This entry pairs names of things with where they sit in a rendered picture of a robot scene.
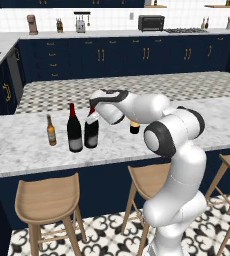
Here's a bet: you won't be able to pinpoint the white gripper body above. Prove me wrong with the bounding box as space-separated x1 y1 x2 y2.
85 111 102 125

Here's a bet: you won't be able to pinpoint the navy island cupboard base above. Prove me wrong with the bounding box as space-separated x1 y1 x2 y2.
0 146 230 256

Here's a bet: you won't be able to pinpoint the wooden wall shelf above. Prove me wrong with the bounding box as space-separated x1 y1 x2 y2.
144 0 168 9
204 0 230 9

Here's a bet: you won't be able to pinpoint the brown glass beer bottle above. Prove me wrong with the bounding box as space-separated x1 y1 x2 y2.
46 114 58 147

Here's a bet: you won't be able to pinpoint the black gas hob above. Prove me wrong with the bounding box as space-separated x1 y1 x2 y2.
164 27 210 35

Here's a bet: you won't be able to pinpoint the knife block with knives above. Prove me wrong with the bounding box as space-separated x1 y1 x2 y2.
55 17 64 34

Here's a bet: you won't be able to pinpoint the navy wall cupboards run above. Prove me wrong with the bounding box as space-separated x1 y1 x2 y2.
0 0 146 13

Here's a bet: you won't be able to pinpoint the navy side cupboards gold handles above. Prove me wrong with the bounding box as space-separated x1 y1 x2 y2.
0 60 19 117

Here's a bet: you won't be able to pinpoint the dark bottle yellow label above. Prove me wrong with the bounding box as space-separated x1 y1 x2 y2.
129 120 141 135

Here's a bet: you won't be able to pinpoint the silver toaster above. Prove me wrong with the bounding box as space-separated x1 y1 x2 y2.
75 19 87 34

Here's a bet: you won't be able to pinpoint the black toaster oven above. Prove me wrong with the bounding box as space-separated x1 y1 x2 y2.
137 14 166 33

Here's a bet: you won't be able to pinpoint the navy base cupboards run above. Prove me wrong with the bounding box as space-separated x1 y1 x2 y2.
17 34 230 84

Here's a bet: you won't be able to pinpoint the dark wine bottle red cap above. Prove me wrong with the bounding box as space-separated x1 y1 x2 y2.
66 102 84 154
83 106 100 150

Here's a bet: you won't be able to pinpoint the black utensil rail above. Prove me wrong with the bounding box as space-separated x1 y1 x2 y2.
73 11 92 27

